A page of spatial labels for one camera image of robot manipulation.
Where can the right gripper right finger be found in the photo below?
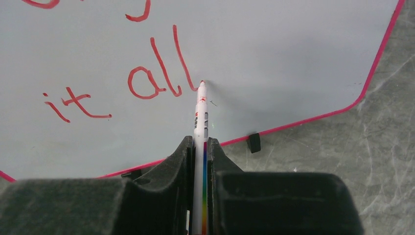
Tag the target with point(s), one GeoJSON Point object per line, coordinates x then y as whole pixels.
{"type": "Point", "coordinates": [277, 203]}

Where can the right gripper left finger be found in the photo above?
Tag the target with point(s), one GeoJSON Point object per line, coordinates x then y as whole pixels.
{"type": "Point", "coordinates": [153, 204]}

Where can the white red whiteboard marker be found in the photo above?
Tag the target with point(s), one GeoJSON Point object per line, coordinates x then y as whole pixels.
{"type": "Point", "coordinates": [199, 213]}

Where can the pink-framed whiteboard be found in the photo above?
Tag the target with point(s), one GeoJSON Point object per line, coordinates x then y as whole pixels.
{"type": "Point", "coordinates": [94, 87]}

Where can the wire whiteboard stand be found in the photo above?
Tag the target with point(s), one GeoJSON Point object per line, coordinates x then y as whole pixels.
{"type": "Point", "coordinates": [253, 143]}

